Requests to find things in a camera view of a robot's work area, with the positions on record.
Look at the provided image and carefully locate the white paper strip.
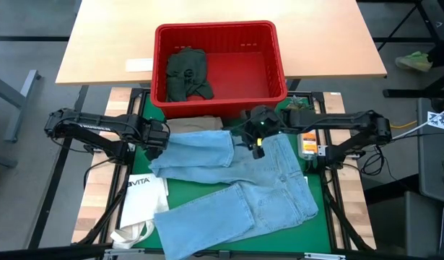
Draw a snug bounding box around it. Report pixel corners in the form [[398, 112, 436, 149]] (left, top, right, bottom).
[[125, 58, 154, 72]]

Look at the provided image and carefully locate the white printed paper tag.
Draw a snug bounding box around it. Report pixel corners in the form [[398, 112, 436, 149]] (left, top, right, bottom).
[[426, 110, 444, 133]]

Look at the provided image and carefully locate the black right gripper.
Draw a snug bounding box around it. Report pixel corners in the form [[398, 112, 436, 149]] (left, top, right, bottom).
[[243, 105, 282, 160]]

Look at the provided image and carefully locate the small potted artificial plant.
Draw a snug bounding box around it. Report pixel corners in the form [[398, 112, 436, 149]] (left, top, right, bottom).
[[284, 95, 315, 113]]

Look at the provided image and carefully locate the white cloth tote bag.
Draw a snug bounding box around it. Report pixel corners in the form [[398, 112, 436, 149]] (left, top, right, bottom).
[[109, 173, 170, 250]]

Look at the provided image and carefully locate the black front frame bar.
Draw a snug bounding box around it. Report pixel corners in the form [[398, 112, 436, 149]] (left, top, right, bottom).
[[0, 243, 444, 260]]

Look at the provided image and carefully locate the black aluminium frame rail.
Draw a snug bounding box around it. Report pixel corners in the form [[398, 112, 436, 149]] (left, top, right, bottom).
[[77, 88, 150, 246], [129, 87, 328, 104], [310, 92, 375, 252]]

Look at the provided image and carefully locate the green table mat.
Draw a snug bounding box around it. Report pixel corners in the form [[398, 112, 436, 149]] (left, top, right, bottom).
[[131, 92, 331, 254]]

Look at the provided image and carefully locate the light wooden table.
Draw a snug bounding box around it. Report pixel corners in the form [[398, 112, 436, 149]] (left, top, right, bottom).
[[55, 0, 388, 86]]

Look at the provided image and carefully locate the clear box with orange label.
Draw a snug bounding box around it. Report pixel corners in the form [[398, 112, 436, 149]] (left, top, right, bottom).
[[297, 130, 319, 160]]

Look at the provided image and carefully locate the tan garment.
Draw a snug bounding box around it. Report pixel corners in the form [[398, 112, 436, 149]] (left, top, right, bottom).
[[166, 115, 225, 134]]

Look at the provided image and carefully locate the dark green garment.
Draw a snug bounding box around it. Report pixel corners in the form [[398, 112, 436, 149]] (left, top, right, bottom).
[[165, 48, 215, 103]]

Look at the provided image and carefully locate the grey cabinet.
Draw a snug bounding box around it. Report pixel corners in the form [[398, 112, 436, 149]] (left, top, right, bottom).
[[416, 97, 444, 205]]

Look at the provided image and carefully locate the grey metal desk leg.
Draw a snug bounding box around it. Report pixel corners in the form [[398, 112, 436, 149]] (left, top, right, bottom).
[[0, 69, 42, 144]]

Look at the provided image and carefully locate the red plastic laundry bin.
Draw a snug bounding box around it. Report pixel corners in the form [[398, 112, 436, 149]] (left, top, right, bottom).
[[150, 19, 290, 120]]

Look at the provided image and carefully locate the person's leg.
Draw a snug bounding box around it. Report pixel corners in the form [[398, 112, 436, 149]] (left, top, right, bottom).
[[425, 41, 444, 69]]

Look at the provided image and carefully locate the light blue denim garment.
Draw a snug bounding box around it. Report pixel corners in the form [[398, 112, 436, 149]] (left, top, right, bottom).
[[148, 129, 319, 260]]

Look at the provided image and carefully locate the bundle of black cables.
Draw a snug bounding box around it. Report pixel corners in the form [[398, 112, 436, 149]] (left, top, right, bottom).
[[360, 144, 391, 178]]

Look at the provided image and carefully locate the yellow power plug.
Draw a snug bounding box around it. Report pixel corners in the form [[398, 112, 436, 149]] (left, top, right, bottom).
[[389, 121, 418, 130]]

